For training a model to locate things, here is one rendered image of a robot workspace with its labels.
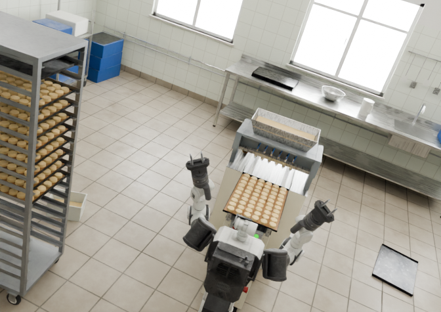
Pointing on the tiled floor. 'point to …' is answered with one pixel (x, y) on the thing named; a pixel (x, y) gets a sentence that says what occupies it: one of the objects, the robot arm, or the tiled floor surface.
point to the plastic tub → (77, 203)
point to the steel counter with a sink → (365, 161)
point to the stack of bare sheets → (396, 269)
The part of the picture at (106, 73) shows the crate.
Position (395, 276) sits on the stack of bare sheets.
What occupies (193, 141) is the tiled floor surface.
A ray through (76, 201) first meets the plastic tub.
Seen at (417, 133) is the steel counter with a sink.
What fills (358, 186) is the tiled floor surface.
